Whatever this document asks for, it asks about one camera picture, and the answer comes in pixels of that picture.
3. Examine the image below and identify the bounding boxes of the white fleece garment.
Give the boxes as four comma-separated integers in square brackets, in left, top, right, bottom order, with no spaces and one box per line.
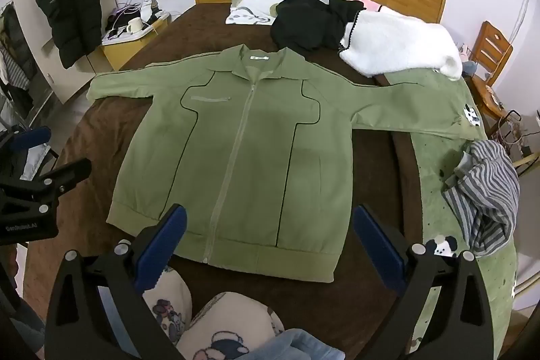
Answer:
[337,6,464,81]

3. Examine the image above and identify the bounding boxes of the green zip jacket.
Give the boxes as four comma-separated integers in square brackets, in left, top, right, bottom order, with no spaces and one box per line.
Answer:
[86,44,482,285]

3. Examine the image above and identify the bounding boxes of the dark cables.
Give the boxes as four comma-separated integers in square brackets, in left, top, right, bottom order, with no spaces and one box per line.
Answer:
[493,110,536,158]

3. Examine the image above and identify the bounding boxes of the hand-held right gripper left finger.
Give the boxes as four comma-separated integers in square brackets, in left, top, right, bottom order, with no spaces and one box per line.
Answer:
[44,204,188,360]

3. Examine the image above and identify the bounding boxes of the black garment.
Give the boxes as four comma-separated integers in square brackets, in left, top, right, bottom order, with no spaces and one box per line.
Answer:
[270,0,366,53]

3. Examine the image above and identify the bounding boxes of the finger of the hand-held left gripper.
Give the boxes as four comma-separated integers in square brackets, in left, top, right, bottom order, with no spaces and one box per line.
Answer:
[0,159,92,217]
[0,126,52,177]

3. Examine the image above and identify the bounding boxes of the brown bed blanket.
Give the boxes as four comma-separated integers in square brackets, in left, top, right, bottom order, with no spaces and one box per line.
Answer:
[25,3,427,344]

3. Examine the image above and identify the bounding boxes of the person's printed pajama pants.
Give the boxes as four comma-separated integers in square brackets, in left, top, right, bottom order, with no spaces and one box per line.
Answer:
[141,265,283,360]

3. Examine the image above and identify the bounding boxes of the wooden chair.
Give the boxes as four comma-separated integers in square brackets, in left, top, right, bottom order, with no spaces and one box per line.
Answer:
[468,21,514,124]

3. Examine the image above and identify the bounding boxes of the yellow nightstand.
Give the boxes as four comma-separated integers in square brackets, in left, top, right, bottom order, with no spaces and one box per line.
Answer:
[101,16,169,72]

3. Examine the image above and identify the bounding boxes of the light blue fleece cloth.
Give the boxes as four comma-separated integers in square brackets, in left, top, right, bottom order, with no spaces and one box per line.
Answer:
[249,328,368,360]

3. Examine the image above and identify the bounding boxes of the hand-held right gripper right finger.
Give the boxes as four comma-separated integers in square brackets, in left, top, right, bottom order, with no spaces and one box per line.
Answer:
[352,204,494,360]

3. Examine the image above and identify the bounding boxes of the white cabinet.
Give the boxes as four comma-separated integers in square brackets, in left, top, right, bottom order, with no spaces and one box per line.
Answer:
[42,27,106,104]

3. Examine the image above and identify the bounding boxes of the dark hanging clothes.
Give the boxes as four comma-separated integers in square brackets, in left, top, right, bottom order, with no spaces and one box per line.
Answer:
[0,3,43,133]

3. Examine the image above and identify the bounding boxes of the green panda print blanket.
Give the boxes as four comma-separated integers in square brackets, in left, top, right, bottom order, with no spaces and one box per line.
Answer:
[386,67,517,360]

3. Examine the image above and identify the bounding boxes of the grey striped garment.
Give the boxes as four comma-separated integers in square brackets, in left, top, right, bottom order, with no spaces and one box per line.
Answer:
[442,140,520,257]

